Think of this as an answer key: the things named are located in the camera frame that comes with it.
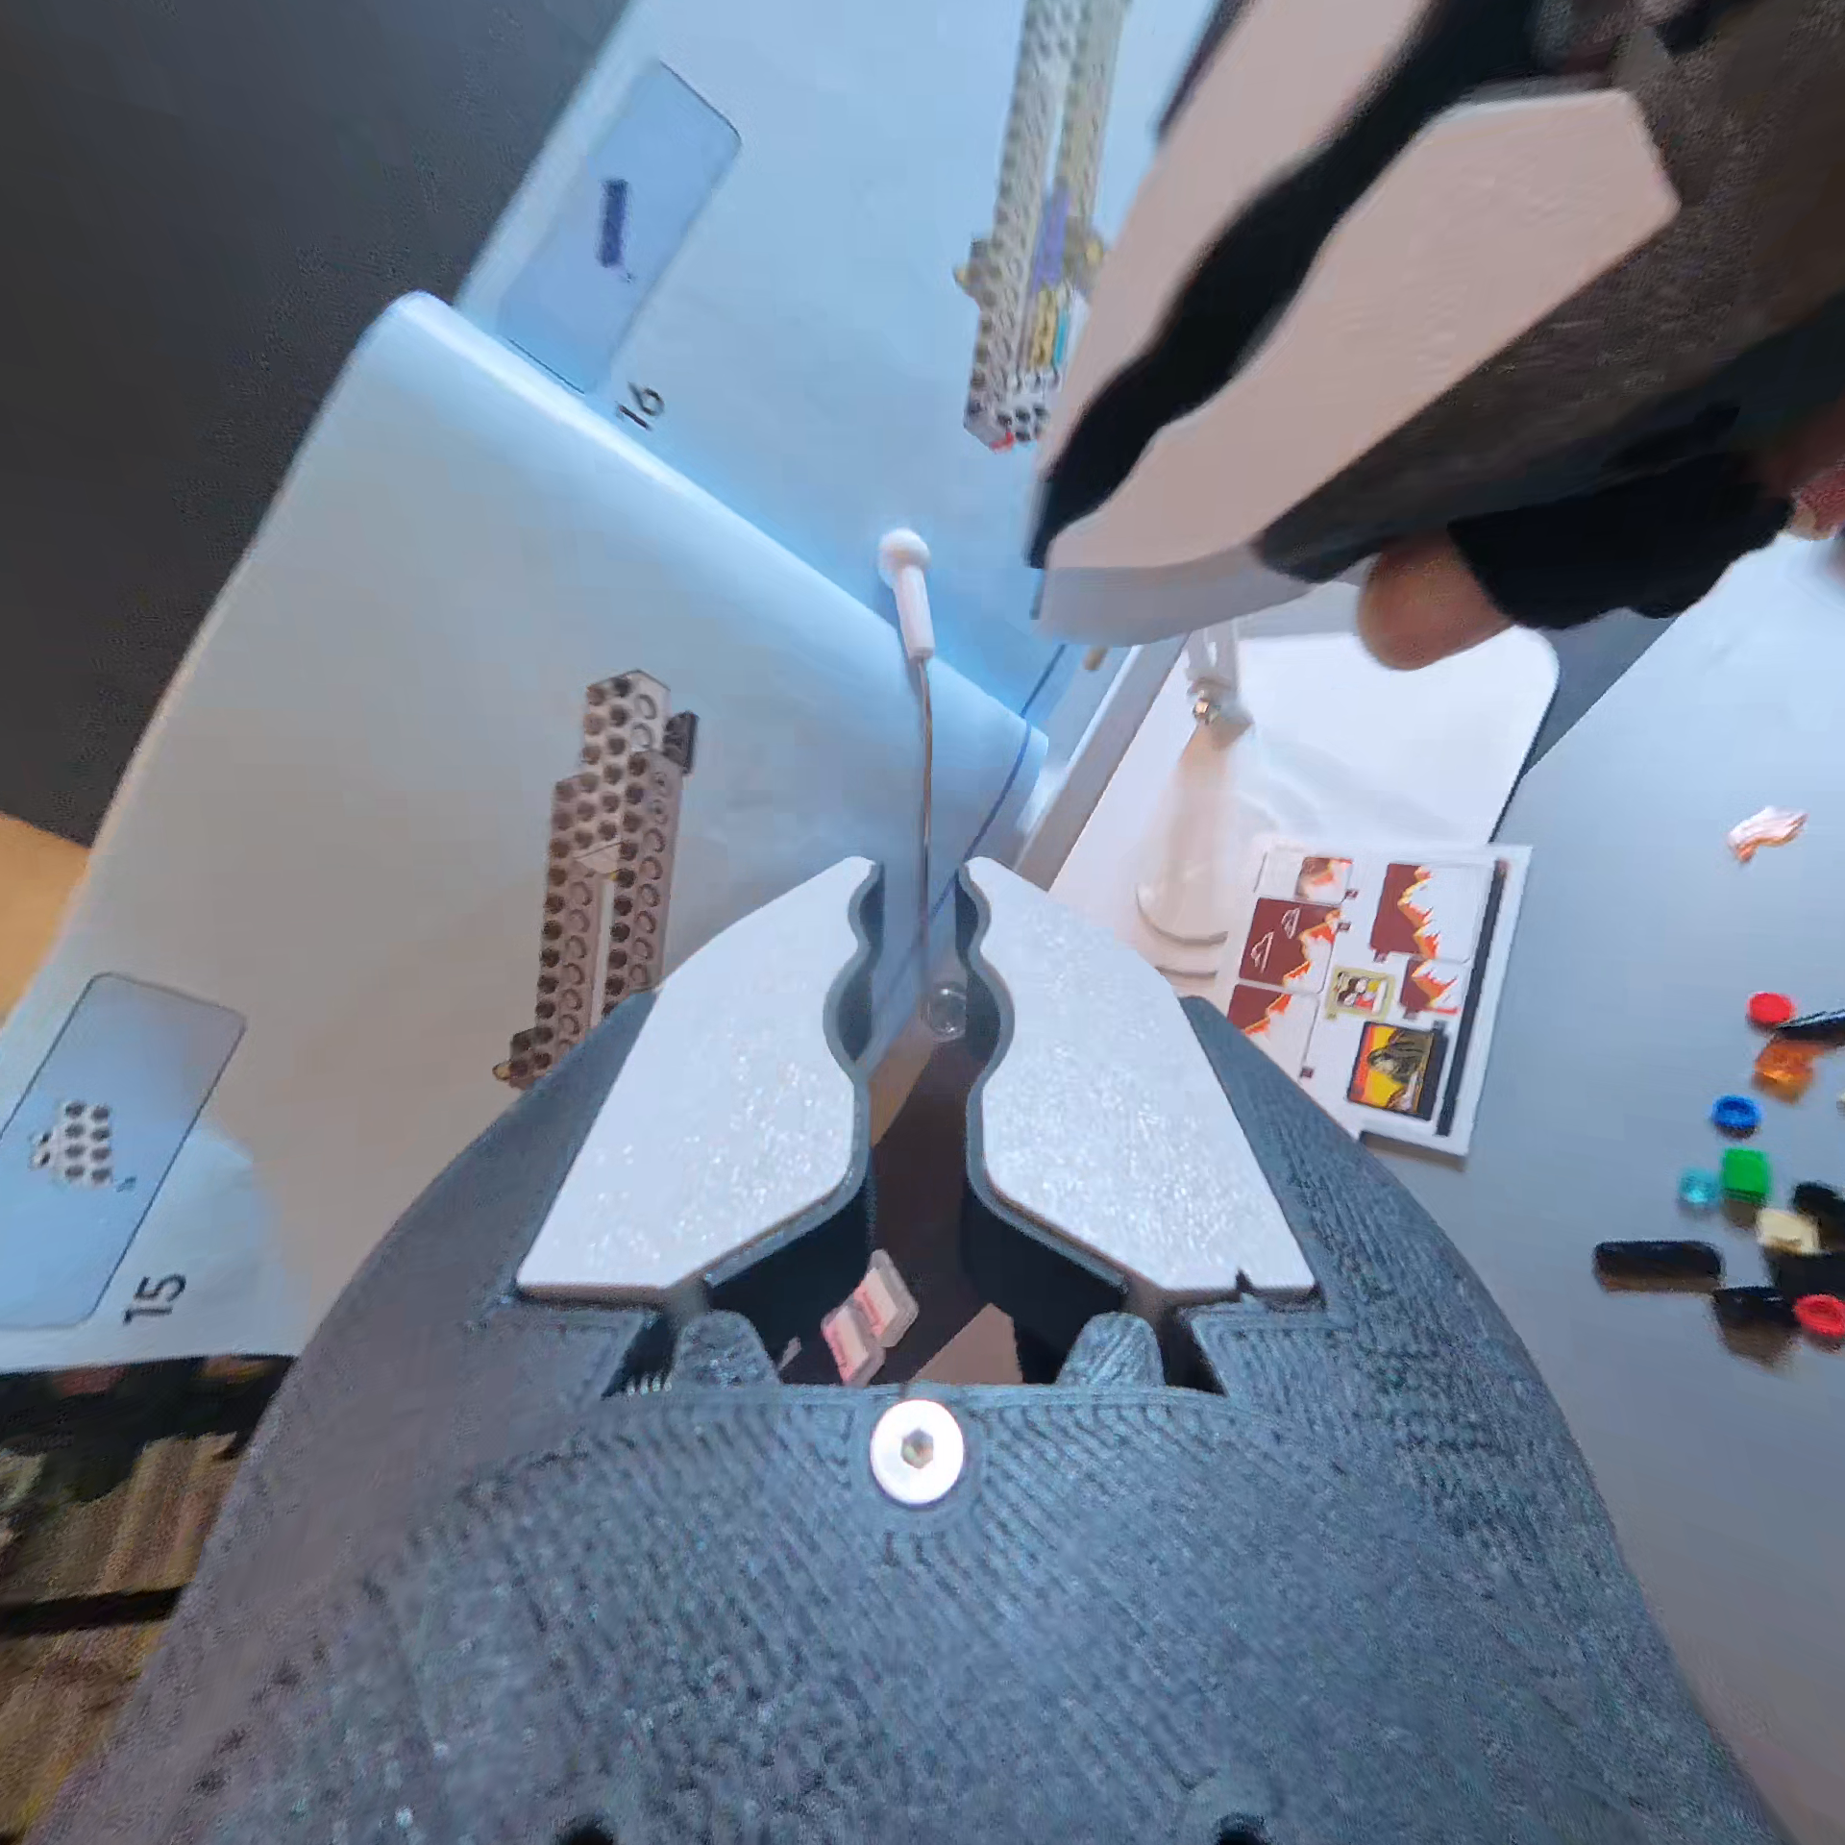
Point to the instruction booklet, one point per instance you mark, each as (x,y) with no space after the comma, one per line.
(433,575)

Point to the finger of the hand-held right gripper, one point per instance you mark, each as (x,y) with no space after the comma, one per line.
(1441,273)
(1196,187)

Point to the person's right hand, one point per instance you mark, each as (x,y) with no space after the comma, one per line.
(1420,612)

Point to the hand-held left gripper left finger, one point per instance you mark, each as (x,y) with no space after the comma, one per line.
(705,1124)

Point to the sticker sheet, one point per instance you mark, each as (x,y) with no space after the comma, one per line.
(1384,1009)

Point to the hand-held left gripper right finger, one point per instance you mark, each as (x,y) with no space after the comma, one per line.
(1138,1124)

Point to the orange flame lego piece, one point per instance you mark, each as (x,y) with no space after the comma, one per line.
(1767,833)

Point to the white book stand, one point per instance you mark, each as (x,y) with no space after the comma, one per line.
(1370,734)

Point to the pile of small lego pieces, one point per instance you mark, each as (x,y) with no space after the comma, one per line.
(1744,1175)

